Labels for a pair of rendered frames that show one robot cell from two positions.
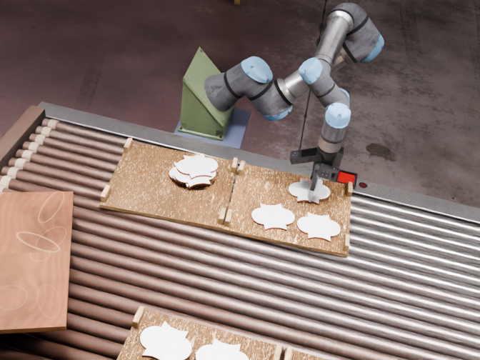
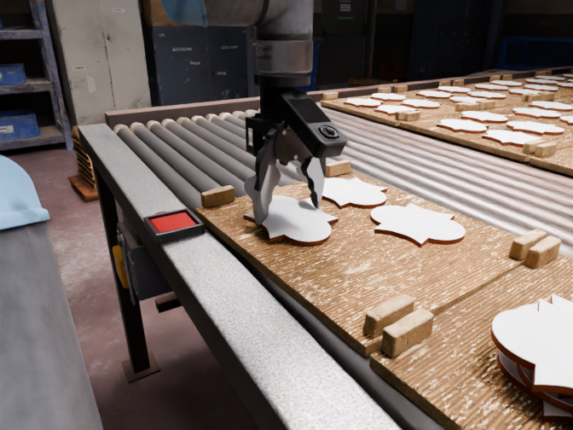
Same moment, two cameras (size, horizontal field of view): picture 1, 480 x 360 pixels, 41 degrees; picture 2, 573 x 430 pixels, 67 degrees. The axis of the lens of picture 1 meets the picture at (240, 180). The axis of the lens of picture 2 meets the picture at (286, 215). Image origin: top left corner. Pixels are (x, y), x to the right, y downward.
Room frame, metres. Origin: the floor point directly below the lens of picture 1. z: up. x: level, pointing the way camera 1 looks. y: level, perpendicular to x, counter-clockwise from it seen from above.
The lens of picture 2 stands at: (2.08, 0.22, 1.23)
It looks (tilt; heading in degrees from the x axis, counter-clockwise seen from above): 25 degrees down; 232
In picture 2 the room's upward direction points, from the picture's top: straight up
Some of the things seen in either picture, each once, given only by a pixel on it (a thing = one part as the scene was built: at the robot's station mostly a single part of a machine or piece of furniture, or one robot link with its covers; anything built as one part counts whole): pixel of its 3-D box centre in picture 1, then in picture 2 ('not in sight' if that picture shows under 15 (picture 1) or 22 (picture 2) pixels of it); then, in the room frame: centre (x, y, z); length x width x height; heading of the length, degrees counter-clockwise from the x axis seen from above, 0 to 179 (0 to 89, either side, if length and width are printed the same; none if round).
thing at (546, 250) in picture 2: (222, 216); (543, 252); (1.51, 0.04, 0.95); 0.06 x 0.02 x 0.03; 178
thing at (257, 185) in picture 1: (290, 207); (354, 230); (1.63, -0.19, 0.93); 0.41 x 0.35 x 0.02; 87
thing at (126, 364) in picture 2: not in sight; (123, 272); (1.74, -1.13, 0.43); 0.12 x 0.12 x 0.85; 83
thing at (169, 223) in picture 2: (346, 179); (173, 225); (1.84, -0.38, 0.92); 0.06 x 0.06 x 0.01; 83
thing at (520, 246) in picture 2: (228, 218); (528, 244); (1.51, 0.02, 0.95); 0.06 x 0.02 x 0.03; 177
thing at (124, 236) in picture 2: not in sight; (148, 257); (1.82, -0.58, 0.77); 0.14 x 0.11 x 0.18; 83
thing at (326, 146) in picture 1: (330, 141); (282, 58); (1.70, -0.27, 1.18); 0.08 x 0.08 x 0.05
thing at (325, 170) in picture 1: (326, 161); (280, 118); (1.70, -0.28, 1.10); 0.09 x 0.08 x 0.12; 87
